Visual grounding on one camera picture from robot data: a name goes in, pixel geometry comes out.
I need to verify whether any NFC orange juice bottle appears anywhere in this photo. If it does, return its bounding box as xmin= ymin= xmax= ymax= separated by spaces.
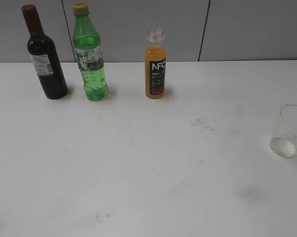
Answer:
xmin=145 ymin=27 xmax=167 ymax=99

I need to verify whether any green plastic soda bottle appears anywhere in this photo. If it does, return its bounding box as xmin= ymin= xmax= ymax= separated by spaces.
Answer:
xmin=73 ymin=2 xmax=108 ymax=101

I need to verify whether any dark red wine bottle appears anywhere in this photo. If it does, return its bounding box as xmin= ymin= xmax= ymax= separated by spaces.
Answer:
xmin=21 ymin=4 xmax=68 ymax=99

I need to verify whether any transparent plastic cup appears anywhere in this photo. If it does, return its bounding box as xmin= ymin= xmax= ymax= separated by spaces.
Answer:
xmin=269 ymin=104 xmax=297 ymax=158

